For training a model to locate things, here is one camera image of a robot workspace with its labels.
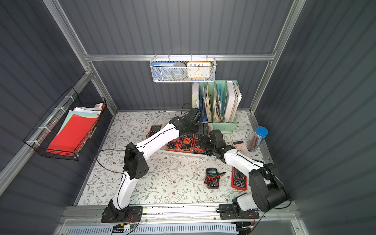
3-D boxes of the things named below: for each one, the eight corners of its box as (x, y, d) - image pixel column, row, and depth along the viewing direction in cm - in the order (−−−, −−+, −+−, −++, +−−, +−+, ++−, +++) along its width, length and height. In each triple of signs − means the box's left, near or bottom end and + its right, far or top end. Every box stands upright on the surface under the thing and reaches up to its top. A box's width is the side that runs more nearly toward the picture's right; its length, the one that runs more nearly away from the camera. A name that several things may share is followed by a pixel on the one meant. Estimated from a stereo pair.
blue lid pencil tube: (246, 150, 99) (256, 133, 83) (249, 143, 103) (259, 125, 87) (254, 154, 97) (266, 137, 82) (257, 146, 101) (269, 129, 85)
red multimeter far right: (231, 187, 84) (232, 186, 81) (231, 169, 91) (233, 166, 88) (246, 191, 83) (248, 189, 80) (245, 171, 90) (247, 169, 87)
